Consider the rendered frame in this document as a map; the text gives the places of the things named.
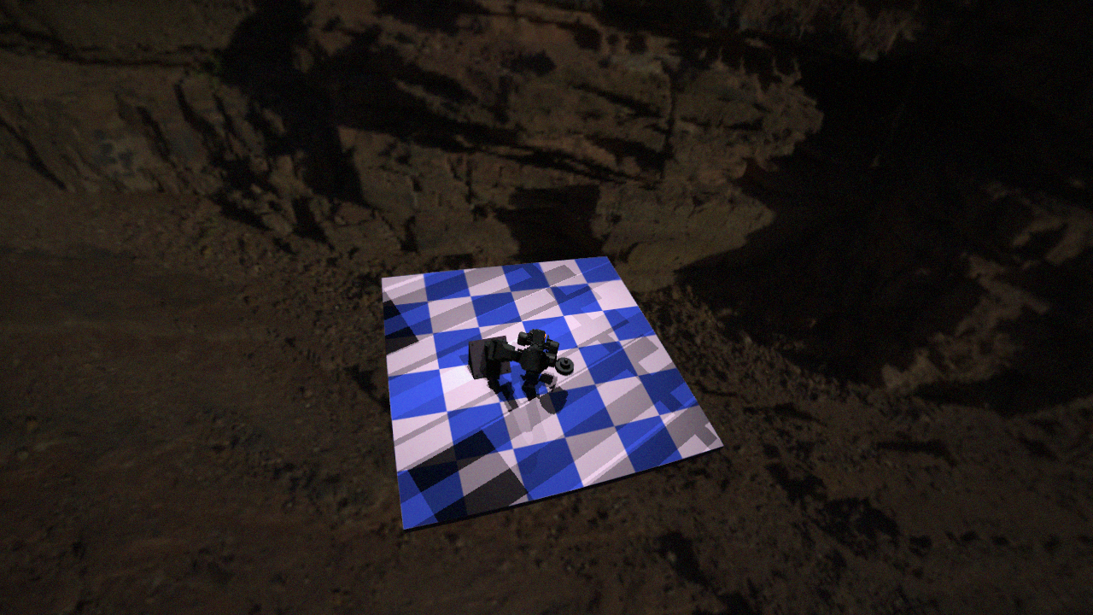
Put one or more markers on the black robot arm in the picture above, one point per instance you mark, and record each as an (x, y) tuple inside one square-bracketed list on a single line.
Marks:
[(533, 360)]

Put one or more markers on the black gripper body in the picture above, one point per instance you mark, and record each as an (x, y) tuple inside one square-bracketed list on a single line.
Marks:
[(523, 339)]

